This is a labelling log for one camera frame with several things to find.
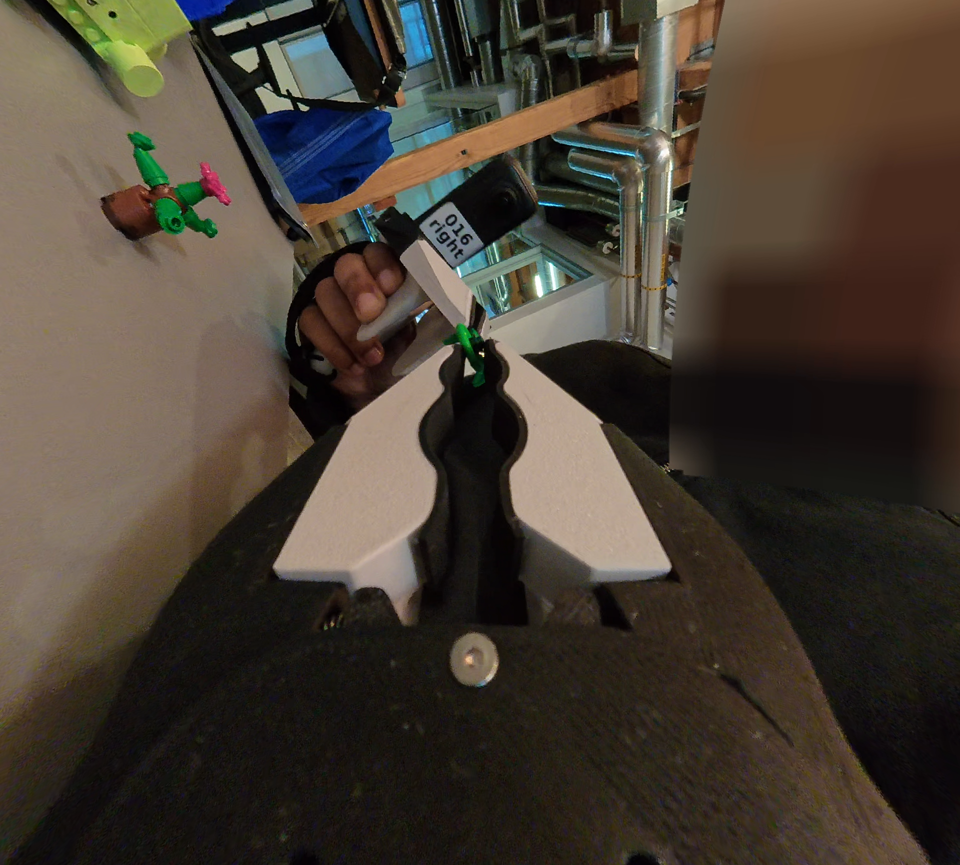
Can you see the person's right forearm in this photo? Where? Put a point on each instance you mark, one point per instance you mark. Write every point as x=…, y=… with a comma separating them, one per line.
x=322, y=415

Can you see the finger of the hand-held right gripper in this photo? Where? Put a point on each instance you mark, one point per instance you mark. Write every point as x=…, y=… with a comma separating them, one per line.
x=439, y=280

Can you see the small brick flower plant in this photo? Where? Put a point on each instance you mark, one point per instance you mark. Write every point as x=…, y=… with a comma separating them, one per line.
x=131, y=209

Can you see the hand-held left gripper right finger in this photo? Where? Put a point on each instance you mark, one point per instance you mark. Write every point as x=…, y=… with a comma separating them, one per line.
x=585, y=497

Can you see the green wheel stem piece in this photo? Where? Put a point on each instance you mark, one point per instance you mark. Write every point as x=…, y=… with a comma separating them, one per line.
x=465, y=338

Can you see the black framed wooden desk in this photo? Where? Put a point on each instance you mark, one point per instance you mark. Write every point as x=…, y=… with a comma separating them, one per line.
x=352, y=17

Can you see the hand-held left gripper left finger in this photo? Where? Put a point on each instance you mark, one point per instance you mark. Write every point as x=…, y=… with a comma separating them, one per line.
x=352, y=505

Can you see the person's black jacket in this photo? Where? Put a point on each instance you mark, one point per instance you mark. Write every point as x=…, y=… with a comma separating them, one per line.
x=825, y=617

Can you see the silver ventilation ducts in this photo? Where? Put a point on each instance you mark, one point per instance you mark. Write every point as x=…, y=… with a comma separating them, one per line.
x=656, y=92

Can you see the person's right hand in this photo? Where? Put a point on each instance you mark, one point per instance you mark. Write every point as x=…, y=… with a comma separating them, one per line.
x=341, y=317

